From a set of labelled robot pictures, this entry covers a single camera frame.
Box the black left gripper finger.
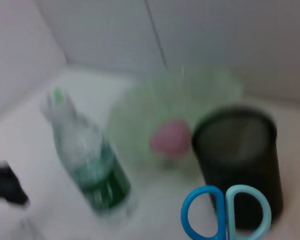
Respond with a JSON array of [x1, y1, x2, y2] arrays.
[[0, 160, 30, 206]]

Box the clear green-label water bottle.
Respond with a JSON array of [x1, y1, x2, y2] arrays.
[[39, 86, 138, 221]]

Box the pink peach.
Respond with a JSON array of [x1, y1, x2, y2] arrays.
[[149, 119, 191, 158]]

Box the blue scissors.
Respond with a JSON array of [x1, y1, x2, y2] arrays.
[[181, 184, 272, 240]]

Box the translucent green fruit plate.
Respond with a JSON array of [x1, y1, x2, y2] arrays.
[[107, 66, 243, 173]]

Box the black mesh pen holder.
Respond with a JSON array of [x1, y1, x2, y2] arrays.
[[191, 106, 285, 231]]

